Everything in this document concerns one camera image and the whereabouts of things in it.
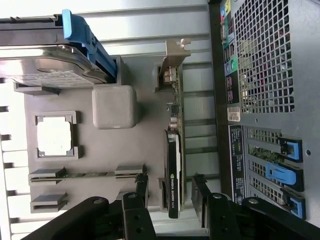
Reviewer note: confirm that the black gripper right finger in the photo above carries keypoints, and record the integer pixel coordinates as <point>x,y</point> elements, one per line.
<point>220,217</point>

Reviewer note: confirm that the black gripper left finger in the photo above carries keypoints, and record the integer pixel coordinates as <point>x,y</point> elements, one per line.
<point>137,220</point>

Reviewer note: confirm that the loose green RAM stick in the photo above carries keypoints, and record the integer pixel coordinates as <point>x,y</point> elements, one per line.
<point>82,175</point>

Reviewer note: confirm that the grey plastic parts rack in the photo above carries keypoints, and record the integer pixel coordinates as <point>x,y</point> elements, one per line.
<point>105,155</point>

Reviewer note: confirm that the blue slot retainer clip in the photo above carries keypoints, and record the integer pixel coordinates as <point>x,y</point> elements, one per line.
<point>297,205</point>
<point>293,150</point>
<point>282,176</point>

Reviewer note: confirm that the open black PC case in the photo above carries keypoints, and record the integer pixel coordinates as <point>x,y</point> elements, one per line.
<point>262,117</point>

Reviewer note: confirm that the silver CPU chip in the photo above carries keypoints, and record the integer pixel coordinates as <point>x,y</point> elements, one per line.
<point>55,136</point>

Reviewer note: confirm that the hard disk in blue carrier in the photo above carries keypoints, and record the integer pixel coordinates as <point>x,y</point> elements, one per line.
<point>50,67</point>

